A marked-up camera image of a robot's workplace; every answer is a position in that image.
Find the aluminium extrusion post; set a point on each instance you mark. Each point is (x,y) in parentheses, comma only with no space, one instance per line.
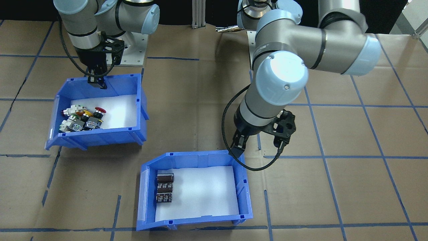
(199,16)

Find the white switch with red lamp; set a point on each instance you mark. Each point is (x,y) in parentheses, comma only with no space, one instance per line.
(75,109)

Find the blue plastic storage bin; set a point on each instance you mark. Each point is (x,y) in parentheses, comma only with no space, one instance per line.
(100,135)
(200,159)

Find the yellow push button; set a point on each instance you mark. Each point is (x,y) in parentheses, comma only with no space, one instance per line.
(86,115)

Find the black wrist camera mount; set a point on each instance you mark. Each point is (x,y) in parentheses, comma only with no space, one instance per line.
(113,45)
(284,125)

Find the black capacitor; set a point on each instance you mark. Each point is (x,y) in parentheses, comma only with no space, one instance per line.
(165,188)
(165,177)

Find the red mushroom push button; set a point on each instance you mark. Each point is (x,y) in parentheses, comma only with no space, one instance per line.
(100,109)

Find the aluminium frame bar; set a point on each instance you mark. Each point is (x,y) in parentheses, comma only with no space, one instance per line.
(422,33)

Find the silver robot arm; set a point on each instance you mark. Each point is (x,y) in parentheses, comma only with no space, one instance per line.
(133,16)
(284,77)

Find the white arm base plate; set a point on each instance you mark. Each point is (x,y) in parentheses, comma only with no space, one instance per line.
(137,50)
(250,53)

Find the white and green push button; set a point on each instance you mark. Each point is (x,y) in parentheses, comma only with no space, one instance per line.
(65,127)

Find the black blue red switch block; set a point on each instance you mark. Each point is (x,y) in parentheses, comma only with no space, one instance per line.
(93,124)

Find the black capacitor upper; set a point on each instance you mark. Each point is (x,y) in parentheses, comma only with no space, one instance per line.
(165,188)

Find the grey black switch block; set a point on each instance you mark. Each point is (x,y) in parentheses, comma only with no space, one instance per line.
(77,126)

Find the black capacitor lower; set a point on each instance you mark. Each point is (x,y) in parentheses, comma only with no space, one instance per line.
(165,177)

